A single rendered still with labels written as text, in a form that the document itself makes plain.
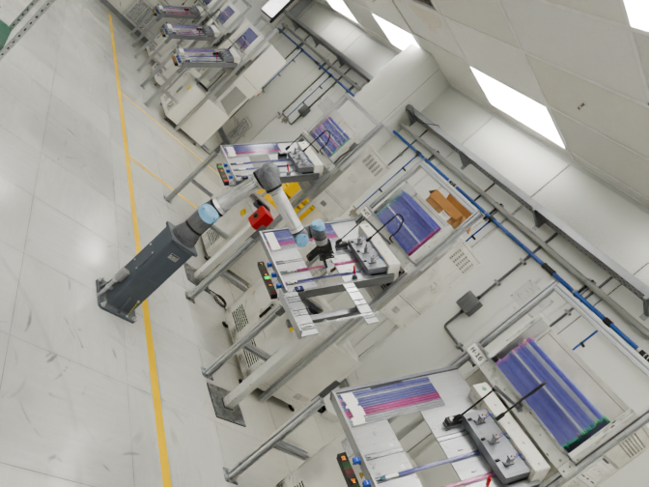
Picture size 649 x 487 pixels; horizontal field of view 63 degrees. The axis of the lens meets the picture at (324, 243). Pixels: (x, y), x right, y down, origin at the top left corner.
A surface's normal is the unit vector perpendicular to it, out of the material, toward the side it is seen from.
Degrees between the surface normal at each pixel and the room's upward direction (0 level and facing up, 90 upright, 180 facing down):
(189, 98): 90
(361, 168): 90
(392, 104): 90
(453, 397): 44
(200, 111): 90
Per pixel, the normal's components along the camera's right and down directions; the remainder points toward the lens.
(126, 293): 0.37, 0.58
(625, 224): -0.58, -0.51
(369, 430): 0.12, -0.83
